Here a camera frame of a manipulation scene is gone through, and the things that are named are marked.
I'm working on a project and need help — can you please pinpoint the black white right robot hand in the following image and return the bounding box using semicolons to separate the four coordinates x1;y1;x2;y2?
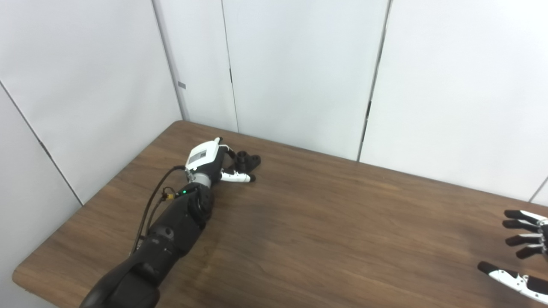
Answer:
477;210;548;305

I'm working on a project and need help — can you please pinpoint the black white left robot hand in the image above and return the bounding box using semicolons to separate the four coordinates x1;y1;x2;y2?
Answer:
185;137;256;185

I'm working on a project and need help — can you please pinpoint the black plastic holder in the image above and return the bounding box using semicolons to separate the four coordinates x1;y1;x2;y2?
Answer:
233;151;262;176

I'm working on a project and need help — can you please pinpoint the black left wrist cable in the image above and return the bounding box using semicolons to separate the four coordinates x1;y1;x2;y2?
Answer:
131;166;187;257

